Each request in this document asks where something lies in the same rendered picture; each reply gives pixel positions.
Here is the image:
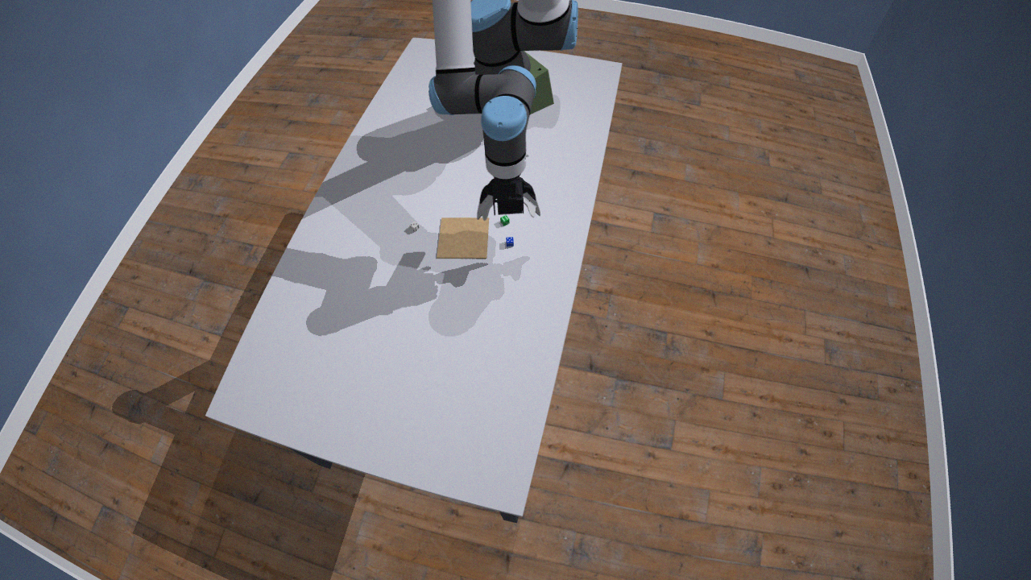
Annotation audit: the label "tan mat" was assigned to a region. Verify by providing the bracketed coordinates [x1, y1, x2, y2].
[437, 217, 489, 259]

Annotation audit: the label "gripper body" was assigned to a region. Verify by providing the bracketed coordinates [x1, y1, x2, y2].
[491, 175, 524, 215]

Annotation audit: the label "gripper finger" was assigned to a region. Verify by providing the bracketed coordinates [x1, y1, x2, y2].
[477, 182, 493, 221]
[522, 179, 540, 218]

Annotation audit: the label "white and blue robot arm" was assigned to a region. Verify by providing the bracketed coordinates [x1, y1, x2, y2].
[429, 0, 578, 179]

